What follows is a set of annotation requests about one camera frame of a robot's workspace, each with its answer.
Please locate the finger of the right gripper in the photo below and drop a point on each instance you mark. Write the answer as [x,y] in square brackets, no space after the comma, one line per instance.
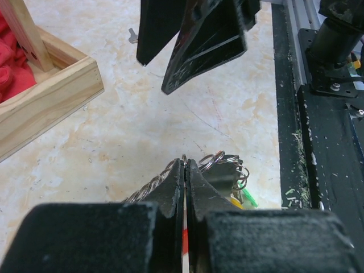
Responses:
[212,33]
[160,20]

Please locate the key with red handle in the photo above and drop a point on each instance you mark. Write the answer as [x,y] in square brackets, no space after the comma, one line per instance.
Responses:
[133,39]

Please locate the red crumpled cloth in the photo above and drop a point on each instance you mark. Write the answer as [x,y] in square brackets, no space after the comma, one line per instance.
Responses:
[16,74]

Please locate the key with green tag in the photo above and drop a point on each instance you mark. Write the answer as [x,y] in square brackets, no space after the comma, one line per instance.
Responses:
[244,195]

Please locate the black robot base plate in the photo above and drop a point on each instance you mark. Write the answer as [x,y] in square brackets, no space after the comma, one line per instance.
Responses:
[320,135]

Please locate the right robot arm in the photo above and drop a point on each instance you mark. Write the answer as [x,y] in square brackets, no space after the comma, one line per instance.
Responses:
[326,50]

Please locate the key with red tag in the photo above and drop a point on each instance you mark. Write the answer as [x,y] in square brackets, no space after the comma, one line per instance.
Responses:
[185,251]

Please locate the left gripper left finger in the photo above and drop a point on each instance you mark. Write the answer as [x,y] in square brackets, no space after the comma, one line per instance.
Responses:
[143,236]

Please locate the wooden clothes rack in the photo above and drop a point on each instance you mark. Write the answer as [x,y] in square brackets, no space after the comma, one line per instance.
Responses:
[68,79]

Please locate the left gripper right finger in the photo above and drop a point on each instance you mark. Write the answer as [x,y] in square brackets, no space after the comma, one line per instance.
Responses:
[224,238]

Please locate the grey key organiser plate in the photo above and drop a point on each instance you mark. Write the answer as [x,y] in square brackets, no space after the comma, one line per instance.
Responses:
[221,170]

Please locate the key with yellow tag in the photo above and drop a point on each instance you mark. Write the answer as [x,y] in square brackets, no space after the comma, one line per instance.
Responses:
[236,203]

